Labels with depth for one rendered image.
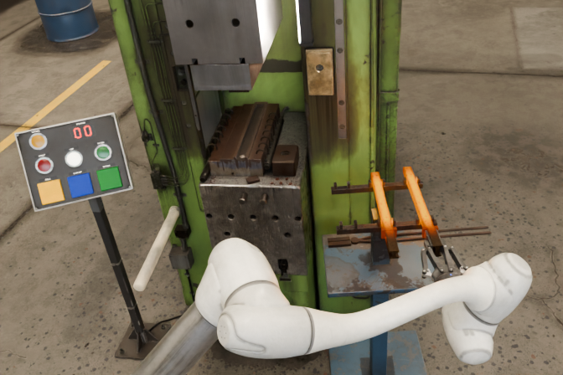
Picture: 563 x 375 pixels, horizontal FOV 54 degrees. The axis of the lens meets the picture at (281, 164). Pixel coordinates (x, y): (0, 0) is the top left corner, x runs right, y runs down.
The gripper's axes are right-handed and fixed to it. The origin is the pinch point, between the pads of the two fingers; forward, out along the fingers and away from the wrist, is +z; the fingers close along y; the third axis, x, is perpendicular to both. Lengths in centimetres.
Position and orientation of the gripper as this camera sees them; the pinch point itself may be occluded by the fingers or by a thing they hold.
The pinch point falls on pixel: (433, 240)
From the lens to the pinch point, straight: 174.4
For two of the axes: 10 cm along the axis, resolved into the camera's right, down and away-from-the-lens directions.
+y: 10.0, -0.9, -0.3
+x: -0.9, -8.2, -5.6
